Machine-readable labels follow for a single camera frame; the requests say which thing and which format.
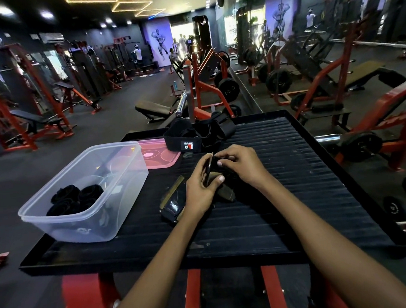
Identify black ribbed platform tray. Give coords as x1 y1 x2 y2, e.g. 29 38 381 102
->
9 102 406 308

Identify black weight stack machine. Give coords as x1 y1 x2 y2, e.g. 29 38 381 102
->
69 45 102 99

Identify person's left forearm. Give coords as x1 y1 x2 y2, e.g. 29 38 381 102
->
96 207 214 308

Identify person's right forearm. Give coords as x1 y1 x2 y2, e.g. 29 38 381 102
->
257 169 406 308

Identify person's right hand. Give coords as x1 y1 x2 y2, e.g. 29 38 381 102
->
215 142 272 193

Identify purple bodybuilder wall mural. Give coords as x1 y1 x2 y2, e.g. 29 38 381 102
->
143 17 176 68

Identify pink plastic lid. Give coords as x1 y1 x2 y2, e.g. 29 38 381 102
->
118 137 183 172

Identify black weight plate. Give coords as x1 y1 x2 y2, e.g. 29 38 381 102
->
217 76 241 103

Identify yellow led ceiling light frames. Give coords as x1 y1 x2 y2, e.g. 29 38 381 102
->
64 0 166 23

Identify person's left hand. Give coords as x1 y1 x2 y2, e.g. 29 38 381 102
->
181 152 228 220

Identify white air conditioner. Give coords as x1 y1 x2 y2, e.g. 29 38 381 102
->
39 31 65 45

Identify black low bench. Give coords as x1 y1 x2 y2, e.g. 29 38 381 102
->
134 98 174 124

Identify black cable tower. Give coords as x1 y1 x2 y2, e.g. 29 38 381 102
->
192 14 213 53

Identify red power rack with bench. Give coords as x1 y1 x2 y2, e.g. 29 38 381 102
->
0 40 78 154

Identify large wall mirror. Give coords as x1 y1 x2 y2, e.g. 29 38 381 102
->
223 0 406 258

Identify chrome barbell sleeve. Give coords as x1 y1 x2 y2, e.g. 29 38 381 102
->
173 92 190 118

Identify red incline bench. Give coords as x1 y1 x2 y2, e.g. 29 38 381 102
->
53 78 103 117

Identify red plate-loaded machine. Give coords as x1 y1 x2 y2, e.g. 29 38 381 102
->
181 47 243 123

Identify clear plastic container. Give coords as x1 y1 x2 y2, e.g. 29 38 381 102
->
14 140 154 248

